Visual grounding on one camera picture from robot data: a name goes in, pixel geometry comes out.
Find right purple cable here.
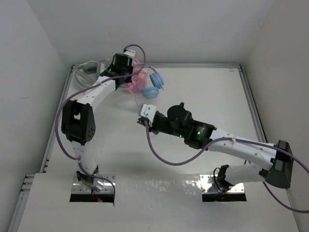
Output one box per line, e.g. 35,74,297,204
146,120,309,214

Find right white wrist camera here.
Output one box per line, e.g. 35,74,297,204
137,104,157,127

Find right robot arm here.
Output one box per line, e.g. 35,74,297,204
138,103,294,192

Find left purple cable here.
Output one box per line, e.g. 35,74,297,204
55,44,147,201

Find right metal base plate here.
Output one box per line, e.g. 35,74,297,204
200,174,245,194

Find metal base plate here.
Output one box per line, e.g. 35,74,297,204
71,175,115,194
200,174,245,194

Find aluminium table frame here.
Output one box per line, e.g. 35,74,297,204
7,63,288,232

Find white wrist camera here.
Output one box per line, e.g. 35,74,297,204
123,49,136,59
137,104,157,127

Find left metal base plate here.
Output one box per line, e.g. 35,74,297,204
71,175,115,194

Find white grey headphones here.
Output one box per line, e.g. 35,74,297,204
73,59,109,90

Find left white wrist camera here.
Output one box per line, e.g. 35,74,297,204
123,49,136,59

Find blue pink cat-ear headphones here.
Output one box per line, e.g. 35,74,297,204
141,64,165,99

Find purple cable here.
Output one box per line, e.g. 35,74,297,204
55,44,147,201
146,120,309,214

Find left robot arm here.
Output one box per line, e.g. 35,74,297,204
56,49,136,184

